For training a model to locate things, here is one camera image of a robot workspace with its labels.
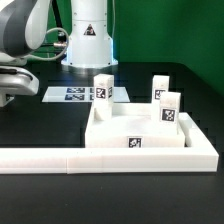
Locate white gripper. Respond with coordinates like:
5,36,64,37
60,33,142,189
0,66,39,107

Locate white marker base sheet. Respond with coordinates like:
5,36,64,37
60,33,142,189
42,86,130,103

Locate white L-shaped obstacle fence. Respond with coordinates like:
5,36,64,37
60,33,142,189
0,113,219,174

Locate black cables at base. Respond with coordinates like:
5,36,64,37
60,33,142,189
43,0,69,61

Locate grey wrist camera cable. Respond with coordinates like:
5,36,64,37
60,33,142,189
28,27,71,62

